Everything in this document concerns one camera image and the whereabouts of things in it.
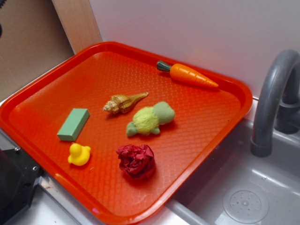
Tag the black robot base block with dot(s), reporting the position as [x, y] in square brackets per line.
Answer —
[19, 175]

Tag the green plush turtle toy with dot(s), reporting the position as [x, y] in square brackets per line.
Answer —
[148, 120]

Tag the striped brown seashell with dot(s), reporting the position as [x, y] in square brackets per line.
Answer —
[122, 103]

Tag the orange plastic tray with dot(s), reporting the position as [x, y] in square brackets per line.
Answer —
[33, 116]

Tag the crumpled red paper ball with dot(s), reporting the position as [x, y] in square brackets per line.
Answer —
[137, 162]

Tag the orange plastic toy carrot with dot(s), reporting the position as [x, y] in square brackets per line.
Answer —
[187, 75]

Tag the green rectangular block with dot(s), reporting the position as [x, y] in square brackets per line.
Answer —
[73, 124]

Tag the yellow rubber duck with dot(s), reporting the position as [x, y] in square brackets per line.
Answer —
[79, 155]

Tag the grey plastic sink basin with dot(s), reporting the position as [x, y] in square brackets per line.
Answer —
[234, 187]

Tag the light wooden board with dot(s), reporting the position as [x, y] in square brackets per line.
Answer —
[79, 23]

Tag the grey toy sink faucet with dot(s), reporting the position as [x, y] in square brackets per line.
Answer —
[278, 107]

